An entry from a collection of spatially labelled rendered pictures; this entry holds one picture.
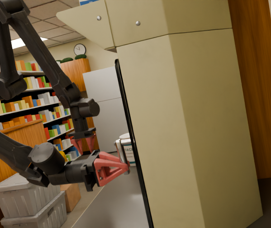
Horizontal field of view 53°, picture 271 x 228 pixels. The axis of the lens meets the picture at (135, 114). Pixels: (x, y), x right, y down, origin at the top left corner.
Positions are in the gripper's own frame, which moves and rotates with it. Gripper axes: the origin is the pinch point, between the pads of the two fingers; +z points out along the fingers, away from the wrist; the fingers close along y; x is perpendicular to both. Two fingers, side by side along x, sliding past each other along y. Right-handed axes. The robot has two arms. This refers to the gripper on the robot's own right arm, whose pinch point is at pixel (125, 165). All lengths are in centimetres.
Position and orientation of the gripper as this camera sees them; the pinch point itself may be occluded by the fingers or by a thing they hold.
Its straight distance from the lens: 66.5
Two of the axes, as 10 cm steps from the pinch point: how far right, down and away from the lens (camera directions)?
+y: 1.8, -3.0, 9.4
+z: 9.6, -1.6, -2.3
